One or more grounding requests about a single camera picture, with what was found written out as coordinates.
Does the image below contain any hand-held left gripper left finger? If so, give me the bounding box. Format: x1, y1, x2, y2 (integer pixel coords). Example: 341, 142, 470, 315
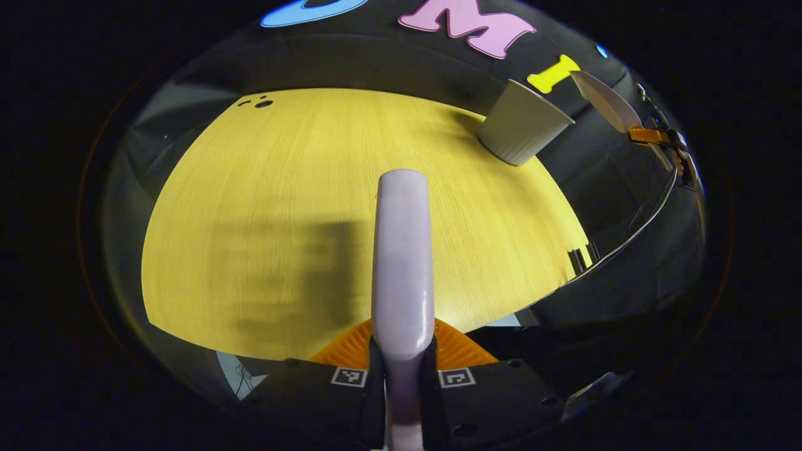
240, 318, 386, 451

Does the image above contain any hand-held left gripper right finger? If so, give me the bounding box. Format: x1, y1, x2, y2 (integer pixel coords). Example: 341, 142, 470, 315
420, 318, 568, 451

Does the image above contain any lilac plastic dustpan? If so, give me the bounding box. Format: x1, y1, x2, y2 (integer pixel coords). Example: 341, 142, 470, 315
570, 70, 674, 173

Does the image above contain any white ribbed garbage bin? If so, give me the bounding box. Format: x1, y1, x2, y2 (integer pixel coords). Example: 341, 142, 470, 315
477, 79, 575, 167

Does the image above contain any yellow wooden desktop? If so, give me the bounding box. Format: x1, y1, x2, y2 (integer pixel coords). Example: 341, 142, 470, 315
141, 88, 593, 363

